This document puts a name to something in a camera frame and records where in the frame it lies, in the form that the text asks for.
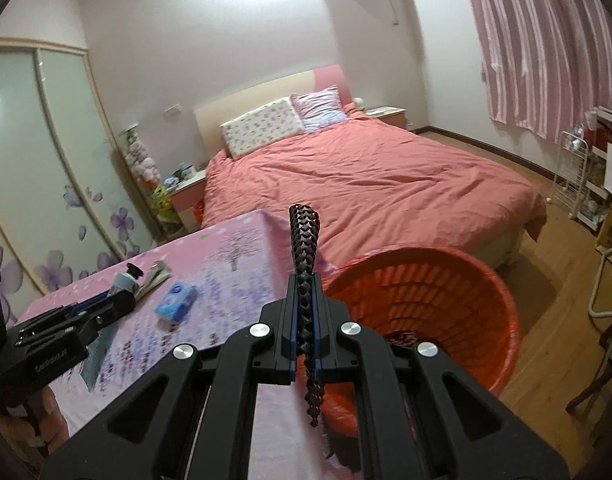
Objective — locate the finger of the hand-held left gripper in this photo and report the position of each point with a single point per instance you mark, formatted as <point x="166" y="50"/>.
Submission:
<point x="108" y="310"/>
<point x="50" y="322"/>

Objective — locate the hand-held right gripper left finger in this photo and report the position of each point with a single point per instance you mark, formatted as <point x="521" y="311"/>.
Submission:
<point x="281" y="330"/>

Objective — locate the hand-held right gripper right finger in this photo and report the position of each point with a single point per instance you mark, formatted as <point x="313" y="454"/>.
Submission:
<point x="331" y="330"/>

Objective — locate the teal toothpaste tube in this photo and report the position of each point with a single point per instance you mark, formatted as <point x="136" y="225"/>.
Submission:
<point x="121" y="282"/>

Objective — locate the black zigzag stretch headband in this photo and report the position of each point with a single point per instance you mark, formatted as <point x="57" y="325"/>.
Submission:
<point x="304" y="240"/>

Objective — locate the orange plastic laundry basket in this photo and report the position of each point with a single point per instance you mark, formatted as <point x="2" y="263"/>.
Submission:
<point x="436" y="300"/>

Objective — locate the person's left hand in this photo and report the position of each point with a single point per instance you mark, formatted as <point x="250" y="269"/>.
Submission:
<point x="50" y="420"/>

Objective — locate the silver foil wrapper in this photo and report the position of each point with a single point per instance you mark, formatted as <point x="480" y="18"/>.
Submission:
<point x="153" y="275"/>

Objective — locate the blue tissue pack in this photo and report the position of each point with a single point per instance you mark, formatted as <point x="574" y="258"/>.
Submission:
<point x="175" y="305"/>

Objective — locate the yellow green toy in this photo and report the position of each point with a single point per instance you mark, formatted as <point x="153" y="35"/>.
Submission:
<point x="164" y="205"/>

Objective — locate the pink nightstand with mugs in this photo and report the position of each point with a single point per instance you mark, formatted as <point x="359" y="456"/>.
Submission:
<point x="188" y="200"/>

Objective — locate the plush toy bouquet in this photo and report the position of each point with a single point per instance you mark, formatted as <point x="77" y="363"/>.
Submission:
<point x="140" y="157"/>

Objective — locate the bed with salmon duvet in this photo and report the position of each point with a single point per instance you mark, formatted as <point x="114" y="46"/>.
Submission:
<point x="376" y="180"/>

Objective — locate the white mug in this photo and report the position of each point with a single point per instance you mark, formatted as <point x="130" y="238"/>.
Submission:
<point x="185" y="171"/>

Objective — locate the wardrobe with floral glass doors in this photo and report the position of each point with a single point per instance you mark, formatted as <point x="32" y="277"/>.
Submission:
<point x="50" y="160"/>

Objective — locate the white floral pillow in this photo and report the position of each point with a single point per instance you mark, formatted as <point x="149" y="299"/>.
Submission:
<point x="261" y="127"/>

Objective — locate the pink striped pillow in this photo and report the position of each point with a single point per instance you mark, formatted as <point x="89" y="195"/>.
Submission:
<point x="318" y="110"/>

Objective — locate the cream and pink headboard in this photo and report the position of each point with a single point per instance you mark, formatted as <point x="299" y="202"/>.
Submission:
<point x="256" y="90"/>

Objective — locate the pink striped curtain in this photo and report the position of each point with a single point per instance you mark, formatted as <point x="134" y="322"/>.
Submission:
<point x="546" y="45"/>

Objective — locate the white wall socket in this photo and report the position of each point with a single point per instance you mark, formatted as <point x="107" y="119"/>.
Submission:
<point x="173" y="110"/>

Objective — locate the white frame chair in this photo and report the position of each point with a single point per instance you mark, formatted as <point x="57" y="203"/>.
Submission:
<point x="606" y="285"/>

